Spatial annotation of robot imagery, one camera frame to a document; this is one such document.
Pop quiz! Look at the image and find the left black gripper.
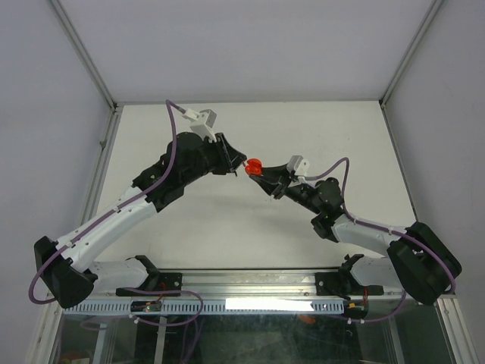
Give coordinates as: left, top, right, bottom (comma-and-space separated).
182, 133, 247, 186

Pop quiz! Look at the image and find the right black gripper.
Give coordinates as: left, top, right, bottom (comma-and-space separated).
250, 162, 322, 215

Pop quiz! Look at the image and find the orange round charging case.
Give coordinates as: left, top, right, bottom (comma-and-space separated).
245, 158, 263, 176

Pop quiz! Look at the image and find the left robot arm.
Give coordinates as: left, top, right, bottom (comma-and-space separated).
33, 132, 247, 309

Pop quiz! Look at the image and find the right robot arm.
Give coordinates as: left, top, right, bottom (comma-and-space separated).
245, 156, 462, 305

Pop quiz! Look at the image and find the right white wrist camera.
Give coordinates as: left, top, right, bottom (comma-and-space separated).
286, 155, 310, 178

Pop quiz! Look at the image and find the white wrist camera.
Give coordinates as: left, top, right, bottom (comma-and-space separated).
286, 155, 310, 178
183, 108, 217, 142

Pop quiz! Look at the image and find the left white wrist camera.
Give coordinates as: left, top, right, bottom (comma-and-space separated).
183, 108, 217, 142

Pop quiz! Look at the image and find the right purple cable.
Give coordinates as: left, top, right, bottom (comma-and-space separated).
305, 157, 457, 295

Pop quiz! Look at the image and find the right black base bracket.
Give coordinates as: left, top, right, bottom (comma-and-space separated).
314, 272, 345, 297

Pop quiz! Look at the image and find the black base bracket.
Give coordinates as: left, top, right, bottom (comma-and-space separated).
115, 270, 183, 297
314, 272, 345, 297

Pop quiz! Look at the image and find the aluminium mounting rail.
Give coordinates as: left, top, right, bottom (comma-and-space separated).
157, 267, 455, 301

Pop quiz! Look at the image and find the left black base bracket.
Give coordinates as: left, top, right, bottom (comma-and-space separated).
115, 270, 183, 297

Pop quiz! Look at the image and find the purple cable under rail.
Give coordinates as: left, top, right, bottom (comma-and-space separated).
124, 290, 205, 364

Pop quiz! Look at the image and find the grey slotted cable duct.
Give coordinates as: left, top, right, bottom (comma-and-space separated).
65, 298, 344, 315

